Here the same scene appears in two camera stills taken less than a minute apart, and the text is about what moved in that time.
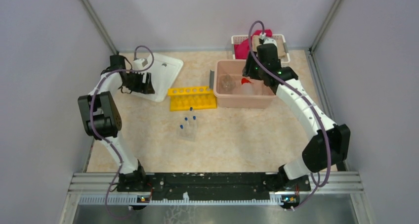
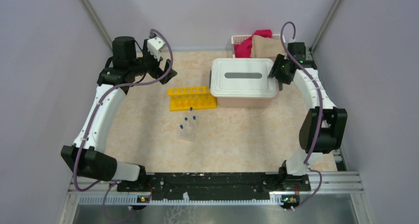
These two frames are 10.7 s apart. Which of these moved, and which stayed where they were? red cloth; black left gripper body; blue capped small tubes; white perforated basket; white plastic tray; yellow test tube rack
Moved: white plastic tray; black left gripper body
Stayed: white perforated basket; red cloth; yellow test tube rack; blue capped small tubes
